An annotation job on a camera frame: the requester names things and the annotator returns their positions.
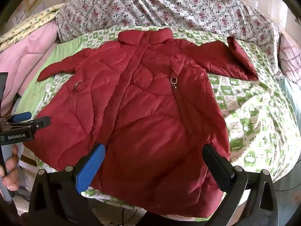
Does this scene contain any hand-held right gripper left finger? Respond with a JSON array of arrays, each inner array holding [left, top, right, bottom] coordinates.
[[29, 143, 106, 226]]

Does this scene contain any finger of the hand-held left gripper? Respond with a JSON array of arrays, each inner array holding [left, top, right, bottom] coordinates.
[[28, 116, 51, 133], [8, 111, 32, 124]]

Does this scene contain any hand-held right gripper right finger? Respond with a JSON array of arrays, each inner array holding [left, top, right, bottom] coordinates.
[[202, 144, 279, 226]]

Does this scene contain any red quilted jacket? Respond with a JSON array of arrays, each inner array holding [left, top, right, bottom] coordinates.
[[23, 27, 259, 218]]

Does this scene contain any person's left hand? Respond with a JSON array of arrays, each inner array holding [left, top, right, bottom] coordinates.
[[0, 145, 21, 199]]

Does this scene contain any green checked bed sheet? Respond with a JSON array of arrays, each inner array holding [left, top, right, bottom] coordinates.
[[17, 24, 295, 208]]

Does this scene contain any pink quilt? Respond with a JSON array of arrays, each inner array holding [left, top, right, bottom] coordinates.
[[0, 19, 60, 114]]

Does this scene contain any yellow floral blanket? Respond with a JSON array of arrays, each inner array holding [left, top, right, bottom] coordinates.
[[0, 3, 65, 50]]

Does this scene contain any pink striped pillow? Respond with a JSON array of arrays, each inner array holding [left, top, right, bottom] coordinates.
[[277, 34, 301, 87]]

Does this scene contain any red floral white quilt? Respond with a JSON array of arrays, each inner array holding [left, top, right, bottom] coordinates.
[[55, 0, 283, 76]]

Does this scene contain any black cable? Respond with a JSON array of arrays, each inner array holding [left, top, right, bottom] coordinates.
[[120, 207, 132, 224]]

